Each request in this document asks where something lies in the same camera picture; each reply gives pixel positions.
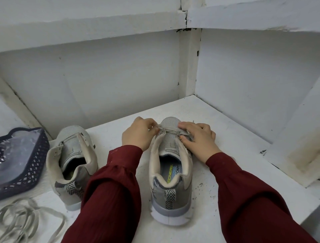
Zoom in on person's right hand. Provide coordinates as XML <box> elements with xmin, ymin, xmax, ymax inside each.
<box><xmin>178</xmin><ymin>121</ymin><xmax>222</xmax><ymax>164</ymax></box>

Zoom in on person's left hand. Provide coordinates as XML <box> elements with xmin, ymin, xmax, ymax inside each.
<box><xmin>121</xmin><ymin>116</ymin><xmax>161</xmax><ymax>152</ymax></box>

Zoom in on grey shoelace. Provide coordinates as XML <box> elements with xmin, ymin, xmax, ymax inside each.
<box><xmin>159</xmin><ymin>128</ymin><xmax>193</xmax><ymax>138</ymax></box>
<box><xmin>0</xmin><ymin>197</ymin><xmax>67</xmax><ymax>243</ymax></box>

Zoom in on grey mesh shoe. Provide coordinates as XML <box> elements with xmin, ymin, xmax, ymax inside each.
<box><xmin>148</xmin><ymin>116</ymin><xmax>195</xmax><ymax>226</ymax></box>
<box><xmin>46</xmin><ymin>125</ymin><xmax>99</xmax><ymax>211</ymax></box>

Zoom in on clear plastic bag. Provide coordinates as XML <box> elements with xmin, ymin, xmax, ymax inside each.
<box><xmin>0</xmin><ymin>133</ymin><xmax>43</xmax><ymax>186</ymax></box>

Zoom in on person's right forearm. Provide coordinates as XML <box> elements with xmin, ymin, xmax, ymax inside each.
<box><xmin>205</xmin><ymin>152</ymin><xmax>317</xmax><ymax>243</ymax></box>

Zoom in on person's left forearm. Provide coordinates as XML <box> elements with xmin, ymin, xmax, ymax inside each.
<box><xmin>61</xmin><ymin>145</ymin><xmax>144</xmax><ymax>243</ymax></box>

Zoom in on dark plastic lattice basket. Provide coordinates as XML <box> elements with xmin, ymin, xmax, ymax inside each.
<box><xmin>0</xmin><ymin>127</ymin><xmax>51</xmax><ymax>201</ymax></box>

